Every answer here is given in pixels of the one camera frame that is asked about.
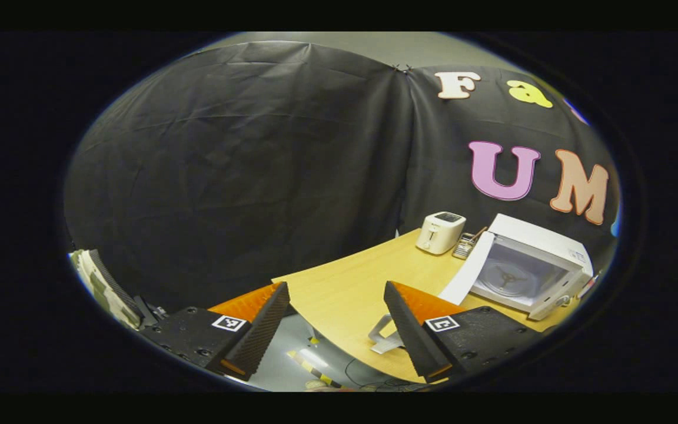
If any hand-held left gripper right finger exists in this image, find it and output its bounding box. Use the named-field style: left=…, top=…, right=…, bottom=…
left=384, top=281, right=546, bottom=383

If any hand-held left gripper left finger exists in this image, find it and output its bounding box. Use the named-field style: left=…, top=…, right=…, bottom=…
left=139, top=281, right=291, bottom=382

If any white microwave oven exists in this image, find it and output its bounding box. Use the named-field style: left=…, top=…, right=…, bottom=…
left=438, top=213, right=594, bottom=322

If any white bent stand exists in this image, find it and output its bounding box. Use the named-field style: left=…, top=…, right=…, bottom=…
left=367, top=314, right=406, bottom=355

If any white toaster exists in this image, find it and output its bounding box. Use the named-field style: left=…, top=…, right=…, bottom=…
left=416, top=211, right=467, bottom=256

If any black backdrop cloth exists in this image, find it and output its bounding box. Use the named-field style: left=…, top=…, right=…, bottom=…
left=64, top=41, right=621, bottom=313

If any person's camouflage clothing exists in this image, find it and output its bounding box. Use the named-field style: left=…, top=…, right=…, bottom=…
left=70, top=249, right=142, bottom=330

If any black floor cable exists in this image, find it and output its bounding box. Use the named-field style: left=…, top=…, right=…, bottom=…
left=344, top=358, right=390, bottom=390

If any wire mesh utensil basket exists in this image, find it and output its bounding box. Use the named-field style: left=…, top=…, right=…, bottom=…
left=452, top=231, right=481, bottom=260

